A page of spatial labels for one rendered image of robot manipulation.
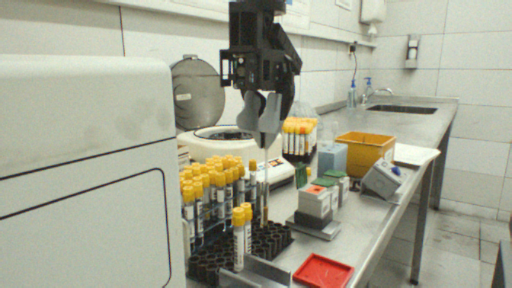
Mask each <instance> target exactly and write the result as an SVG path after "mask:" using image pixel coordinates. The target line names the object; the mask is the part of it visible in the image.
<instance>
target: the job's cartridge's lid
mask: <svg viewBox="0 0 512 288"><path fill-rule="evenodd" d="M295 178H296V189H297V190H298V189H300V188H303V187H305V185H306V184H307V183H308V181H307V170H306V165H302V162H299V163H297V168H296V169H295Z"/></svg>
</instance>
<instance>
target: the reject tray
mask: <svg viewBox="0 0 512 288"><path fill-rule="evenodd" d="M354 273H355V267H351V266H349V265H347V264H343V263H340V261H336V260H333V259H330V258H326V257H323V256H321V255H317V254H315V253H313V252H312V254H311V255H310V256H309V257H308V258H306V260H305V261H304V262H303V263H302V265H301V266H300V267H299V269H298V270H297V271H295V272H294V273H293V275H292V280H293V281H296V282H298V283H301V284H304V286H307V287H310V288H345V287H346V285H347V284H348V281H349V280H350V279H351V278H352V276H353V275H354Z"/></svg>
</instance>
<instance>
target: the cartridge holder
mask: <svg viewBox="0 0 512 288"><path fill-rule="evenodd" d="M332 213H333V210H332V209H330V210H329V211H328V212H327V213H326V214H325V215H324V216H323V217H317V216H313V215H309V214H306V213H301V212H298V211H297V209H296V211H294V214H293V215H292V216H290V217H289V218H288V219H285V225H287V226H291V228H292V229H298V230H300V231H303V232H305V233H307V234H310V235H315V236H318V237H321V238H324V239H327V240H331V239H333V238H334V237H335V235H336V234H337V233H338V232H339V231H340V229H341V225H342V222H338V221H335V220H332Z"/></svg>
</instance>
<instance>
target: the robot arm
mask: <svg viewBox="0 0 512 288"><path fill-rule="evenodd" d="M286 1H287V0H235V2H229V48H228V49H226V50H219V86H220V87H230V86H232V87H233V88H234V89H240V92H241V96H242V99H243V101H244V108H243V110H242V111H241V112H240V113H239V114H238V115H237V117H236V124H237V127H238V128H240V129H244V130H251V133H252V136H253V138H254V140H255V142H256V143H257V145H258V148H259V149H263V148H264V149H265V150H267V149H269V148H270V146H271V145H272V143H273V142H274V140H276V139H277V137H278V135H279V133H280V131H281V129H282V126H283V124H284V121H285V120H286V117H287V115H289V112H290V109H291V107H292V105H293V101H294V97H295V83H294V76H295V75H300V72H301V70H302V64H303V61H302V60H301V58H300V56H299V54H298V53H297V52H296V50H295V49H294V47H293V44H292V43H291V41H290V39H289V37H288V36H287V35H286V31H284V30H283V28H282V26H281V25H280V23H274V19H275V17H278V16H283V15H286ZM223 60H228V61H229V74H228V78H223V74H222V61H223ZM231 62H232V71H231ZM258 90H262V91H270V93H269V94H268V96H267V100H266V97H265V96H263V95H262V94H261V93H260V92H259V91H258ZM273 91H275V93H274V92H273ZM266 101H267V104H266ZM265 108H266V110H265V111H264V109H265ZM265 133H266V136H265V138H264V134H265Z"/></svg>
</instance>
